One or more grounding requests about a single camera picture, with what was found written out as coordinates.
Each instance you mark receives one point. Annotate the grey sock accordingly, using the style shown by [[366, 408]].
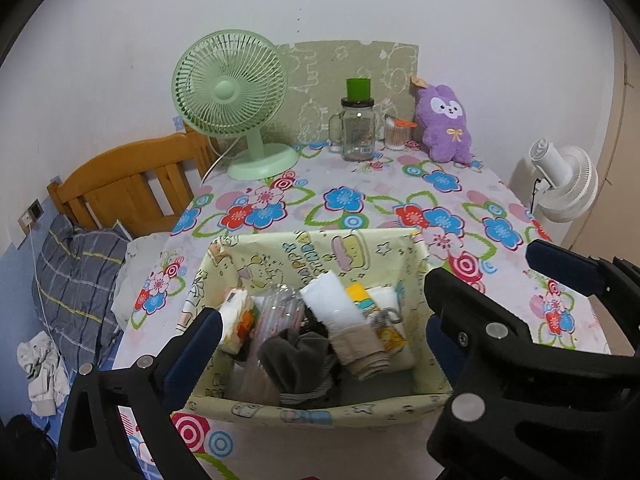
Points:
[[295, 360]]

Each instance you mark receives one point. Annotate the beige door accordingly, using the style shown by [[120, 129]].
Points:
[[627, 135]]

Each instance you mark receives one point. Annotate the green printed board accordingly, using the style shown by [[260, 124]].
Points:
[[320, 70]]

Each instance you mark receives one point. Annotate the wooden bed headboard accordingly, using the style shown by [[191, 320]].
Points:
[[115, 180]]

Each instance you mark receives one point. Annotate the cotton swab container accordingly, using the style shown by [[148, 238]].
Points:
[[395, 135]]

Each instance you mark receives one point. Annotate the blue checked bedsheet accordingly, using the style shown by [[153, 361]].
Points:
[[12, 385]]

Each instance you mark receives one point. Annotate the white towel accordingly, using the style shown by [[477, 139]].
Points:
[[330, 300]]

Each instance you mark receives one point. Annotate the white pillow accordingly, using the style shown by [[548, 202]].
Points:
[[140, 260]]

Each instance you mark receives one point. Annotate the yellow cartoon packet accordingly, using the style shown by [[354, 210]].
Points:
[[360, 297]]

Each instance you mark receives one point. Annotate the wall outlet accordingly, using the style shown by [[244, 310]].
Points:
[[32, 212]]

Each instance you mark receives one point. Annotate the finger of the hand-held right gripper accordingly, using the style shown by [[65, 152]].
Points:
[[565, 267], [480, 320]]

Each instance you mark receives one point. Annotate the floral tablecloth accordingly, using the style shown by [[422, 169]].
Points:
[[350, 200]]

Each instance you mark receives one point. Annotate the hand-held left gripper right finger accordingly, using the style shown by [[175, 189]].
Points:
[[445, 355]]

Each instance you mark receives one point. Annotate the clear plastic packet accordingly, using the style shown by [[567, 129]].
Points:
[[280, 305]]

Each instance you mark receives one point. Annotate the white standing fan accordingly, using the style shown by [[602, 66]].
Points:
[[570, 180]]

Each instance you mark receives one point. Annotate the dark cloth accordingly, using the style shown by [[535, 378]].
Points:
[[20, 450]]

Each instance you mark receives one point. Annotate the purple plush bunny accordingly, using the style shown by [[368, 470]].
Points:
[[445, 130]]

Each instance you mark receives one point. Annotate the crumpled white cloth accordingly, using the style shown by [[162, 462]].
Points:
[[42, 375]]

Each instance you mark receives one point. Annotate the yellow printed storage box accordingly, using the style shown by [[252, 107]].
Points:
[[300, 250]]

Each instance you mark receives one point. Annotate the glass jar mug green lid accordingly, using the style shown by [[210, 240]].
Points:
[[357, 130]]

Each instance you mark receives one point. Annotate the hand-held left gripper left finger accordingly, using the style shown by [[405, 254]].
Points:
[[197, 350]]

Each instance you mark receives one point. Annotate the beige sock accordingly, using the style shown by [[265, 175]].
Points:
[[357, 352]]

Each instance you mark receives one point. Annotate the green desk fan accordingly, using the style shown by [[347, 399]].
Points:
[[225, 90]]

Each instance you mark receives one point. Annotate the grey plaid pillow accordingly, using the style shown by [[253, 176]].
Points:
[[75, 270]]

